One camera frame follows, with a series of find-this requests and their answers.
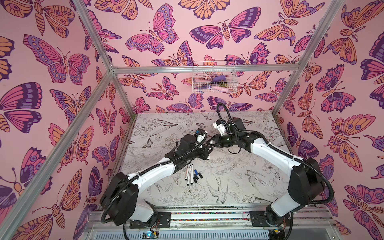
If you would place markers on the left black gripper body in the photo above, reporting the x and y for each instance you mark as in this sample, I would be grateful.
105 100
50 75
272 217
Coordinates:
196 153

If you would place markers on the white wire basket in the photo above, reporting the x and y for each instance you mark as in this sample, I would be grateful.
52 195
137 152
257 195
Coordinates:
215 82

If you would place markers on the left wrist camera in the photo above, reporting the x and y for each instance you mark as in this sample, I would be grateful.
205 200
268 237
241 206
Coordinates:
201 136

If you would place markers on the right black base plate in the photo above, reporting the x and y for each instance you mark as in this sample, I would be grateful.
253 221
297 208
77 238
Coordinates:
269 219

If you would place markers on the aluminium frame bar back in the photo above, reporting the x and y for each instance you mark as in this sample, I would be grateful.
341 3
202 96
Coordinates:
190 69

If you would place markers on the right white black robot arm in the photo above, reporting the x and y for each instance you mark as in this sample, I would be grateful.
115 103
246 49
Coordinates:
307 185

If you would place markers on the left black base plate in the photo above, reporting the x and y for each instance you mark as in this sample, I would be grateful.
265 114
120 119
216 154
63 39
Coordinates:
160 220

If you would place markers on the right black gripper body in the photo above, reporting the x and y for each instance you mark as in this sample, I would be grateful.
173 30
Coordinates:
216 140

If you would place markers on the green circuit board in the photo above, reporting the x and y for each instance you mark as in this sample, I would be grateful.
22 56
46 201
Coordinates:
150 235

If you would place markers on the white pen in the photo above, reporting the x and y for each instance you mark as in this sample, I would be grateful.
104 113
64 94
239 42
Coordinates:
188 181
187 173
192 175

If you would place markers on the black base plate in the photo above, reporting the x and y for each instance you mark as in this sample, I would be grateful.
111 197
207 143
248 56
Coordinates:
269 219
160 220

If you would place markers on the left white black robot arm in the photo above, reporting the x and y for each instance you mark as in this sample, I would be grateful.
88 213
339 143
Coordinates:
121 200

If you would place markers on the white slotted cable duct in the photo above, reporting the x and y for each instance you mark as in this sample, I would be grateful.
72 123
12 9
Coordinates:
206 235

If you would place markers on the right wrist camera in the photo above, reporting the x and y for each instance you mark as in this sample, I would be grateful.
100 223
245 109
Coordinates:
222 127

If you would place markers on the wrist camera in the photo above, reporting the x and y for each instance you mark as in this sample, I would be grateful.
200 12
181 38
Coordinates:
201 136
222 127

